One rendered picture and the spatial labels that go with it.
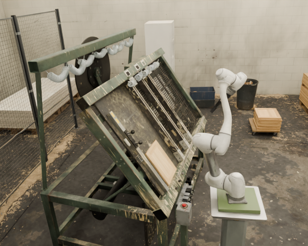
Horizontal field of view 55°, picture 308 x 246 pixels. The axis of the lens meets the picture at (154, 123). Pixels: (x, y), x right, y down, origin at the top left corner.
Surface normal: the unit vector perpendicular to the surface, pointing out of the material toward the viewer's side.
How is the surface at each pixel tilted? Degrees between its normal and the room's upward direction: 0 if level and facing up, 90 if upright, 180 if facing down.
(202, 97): 90
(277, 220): 0
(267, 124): 90
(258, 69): 90
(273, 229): 0
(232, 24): 90
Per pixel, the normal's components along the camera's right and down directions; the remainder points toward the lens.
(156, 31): -0.15, 0.41
